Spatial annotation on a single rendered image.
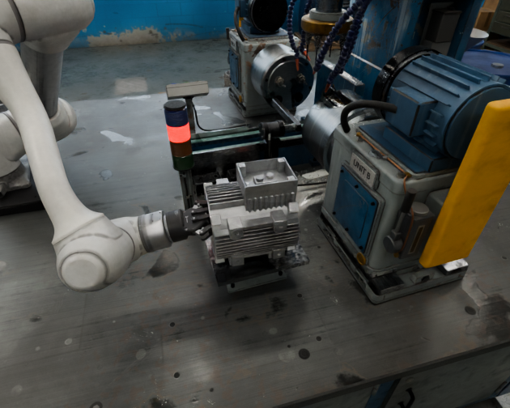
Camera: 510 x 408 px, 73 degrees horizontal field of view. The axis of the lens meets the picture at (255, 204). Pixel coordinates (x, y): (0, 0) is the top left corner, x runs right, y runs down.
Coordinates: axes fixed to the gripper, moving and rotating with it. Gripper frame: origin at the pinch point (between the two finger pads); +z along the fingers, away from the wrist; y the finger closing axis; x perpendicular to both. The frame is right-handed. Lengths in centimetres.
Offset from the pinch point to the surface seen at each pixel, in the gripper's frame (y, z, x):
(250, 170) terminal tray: 4.6, 1.9, -7.0
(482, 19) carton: 434, 456, 124
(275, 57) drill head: 82, 31, -6
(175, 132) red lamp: 22.9, -13.9, -12.2
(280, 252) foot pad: -9.7, 3.7, 8.0
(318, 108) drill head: 34.0, 30.8, -3.4
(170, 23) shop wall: 606, -11, 76
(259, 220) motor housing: -7.3, 0.3, -1.4
